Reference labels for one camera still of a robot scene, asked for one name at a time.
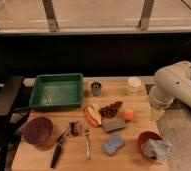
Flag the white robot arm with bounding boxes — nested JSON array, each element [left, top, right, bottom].
[[148, 61, 191, 112]]

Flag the white paper cup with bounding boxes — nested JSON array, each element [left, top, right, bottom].
[[127, 77, 142, 94]]

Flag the small metal cup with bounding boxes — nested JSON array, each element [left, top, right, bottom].
[[91, 82, 102, 96]]

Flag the brown bowl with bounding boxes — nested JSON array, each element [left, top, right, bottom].
[[137, 131, 161, 156]]

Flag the orange fruit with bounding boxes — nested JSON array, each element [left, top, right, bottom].
[[122, 109, 134, 121]]

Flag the grey crumpled cloth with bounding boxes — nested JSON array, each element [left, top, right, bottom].
[[142, 139, 172, 161]]

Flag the brown grape bunch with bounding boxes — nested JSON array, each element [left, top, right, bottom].
[[99, 101, 123, 118]]

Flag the grey sponge block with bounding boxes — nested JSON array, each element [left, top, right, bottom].
[[102, 118, 126, 133]]

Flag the blue sponge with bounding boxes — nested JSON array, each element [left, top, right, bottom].
[[102, 134, 124, 156]]

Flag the metal fork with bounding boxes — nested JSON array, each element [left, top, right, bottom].
[[85, 129, 91, 160]]

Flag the black binder clip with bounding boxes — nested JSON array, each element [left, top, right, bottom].
[[70, 121, 80, 136]]

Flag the green plastic tray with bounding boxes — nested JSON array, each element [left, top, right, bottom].
[[29, 73, 84, 109]]

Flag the purple bowl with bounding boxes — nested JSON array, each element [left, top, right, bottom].
[[23, 117, 53, 145]]

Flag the black chair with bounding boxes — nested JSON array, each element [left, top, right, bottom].
[[0, 76, 30, 171]]

